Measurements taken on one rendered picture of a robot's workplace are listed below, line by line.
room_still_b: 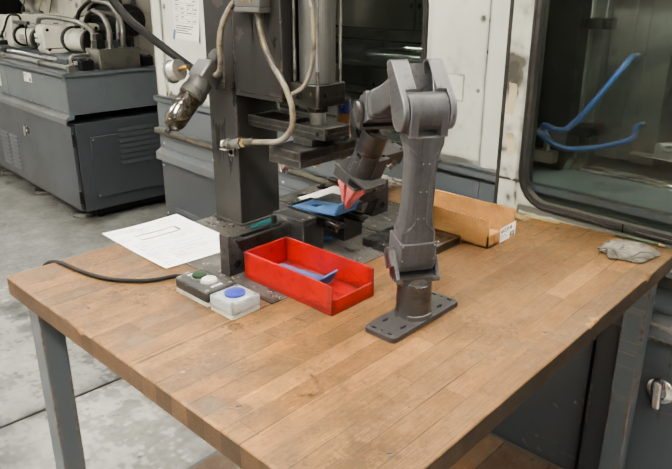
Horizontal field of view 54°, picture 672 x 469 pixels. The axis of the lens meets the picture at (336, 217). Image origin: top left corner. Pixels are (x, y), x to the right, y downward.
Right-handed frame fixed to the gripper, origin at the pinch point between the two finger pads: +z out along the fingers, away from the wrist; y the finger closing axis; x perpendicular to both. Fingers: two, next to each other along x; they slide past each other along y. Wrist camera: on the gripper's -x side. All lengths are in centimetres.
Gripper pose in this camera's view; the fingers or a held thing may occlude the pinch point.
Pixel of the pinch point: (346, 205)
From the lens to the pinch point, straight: 145.0
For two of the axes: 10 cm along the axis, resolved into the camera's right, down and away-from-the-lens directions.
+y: -6.6, -6.0, 4.5
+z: -3.0, 7.7, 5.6
